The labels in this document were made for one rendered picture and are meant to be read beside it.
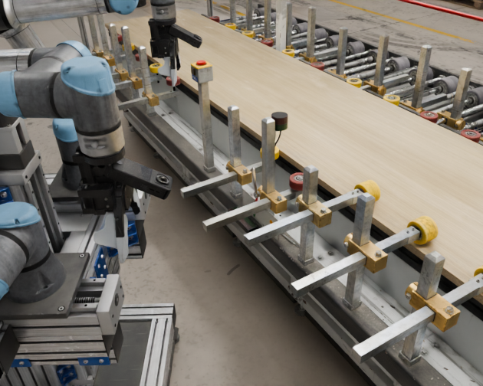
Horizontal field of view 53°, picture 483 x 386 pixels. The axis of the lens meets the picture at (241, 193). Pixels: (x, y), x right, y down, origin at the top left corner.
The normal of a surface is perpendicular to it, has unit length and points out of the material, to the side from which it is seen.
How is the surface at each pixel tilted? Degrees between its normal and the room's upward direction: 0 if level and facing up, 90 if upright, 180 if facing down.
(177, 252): 0
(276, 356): 0
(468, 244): 0
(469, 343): 90
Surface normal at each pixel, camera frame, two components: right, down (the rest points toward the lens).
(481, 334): -0.86, 0.31
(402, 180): -0.04, -0.82
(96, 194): 0.00, 0.57
